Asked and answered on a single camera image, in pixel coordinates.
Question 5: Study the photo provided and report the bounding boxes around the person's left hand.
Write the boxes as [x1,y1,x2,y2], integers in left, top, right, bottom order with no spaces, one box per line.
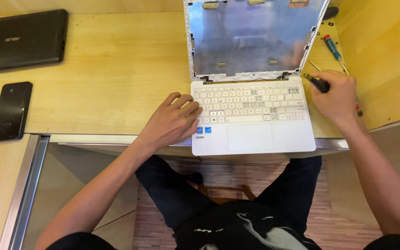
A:
[136,92,203,150]

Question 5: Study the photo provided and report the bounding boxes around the person's right hand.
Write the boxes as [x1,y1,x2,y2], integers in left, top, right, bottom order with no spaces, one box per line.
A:
[309,69,358,123]

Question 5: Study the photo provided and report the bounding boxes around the black handled screwdriver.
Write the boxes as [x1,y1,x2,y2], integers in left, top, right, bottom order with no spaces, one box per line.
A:
[302,72,330,94]

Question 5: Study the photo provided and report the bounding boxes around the white laptop without screen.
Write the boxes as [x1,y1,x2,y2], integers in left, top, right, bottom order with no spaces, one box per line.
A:
[183,0,331,157]

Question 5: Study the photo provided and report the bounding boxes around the brown wooden stool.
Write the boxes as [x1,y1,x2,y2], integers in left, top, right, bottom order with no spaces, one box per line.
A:
[198,184,257,206]

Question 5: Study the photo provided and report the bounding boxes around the black printed shirt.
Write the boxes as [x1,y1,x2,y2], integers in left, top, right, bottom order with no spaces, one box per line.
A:
[45,199,400,250]

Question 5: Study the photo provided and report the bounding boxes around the black trousers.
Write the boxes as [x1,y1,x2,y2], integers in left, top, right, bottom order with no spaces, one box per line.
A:
[134,155,323,250]

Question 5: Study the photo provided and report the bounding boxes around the black closed laptop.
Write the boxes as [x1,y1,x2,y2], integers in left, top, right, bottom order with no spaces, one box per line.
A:
[0,9,69,75]

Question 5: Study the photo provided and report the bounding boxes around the black smartphone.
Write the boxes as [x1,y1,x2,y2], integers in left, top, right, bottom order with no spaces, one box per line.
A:
[0,81,33,142]

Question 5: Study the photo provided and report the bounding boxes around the teal handled screwdriver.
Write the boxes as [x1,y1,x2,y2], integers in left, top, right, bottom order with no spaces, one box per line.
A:
[322,34,349,75]

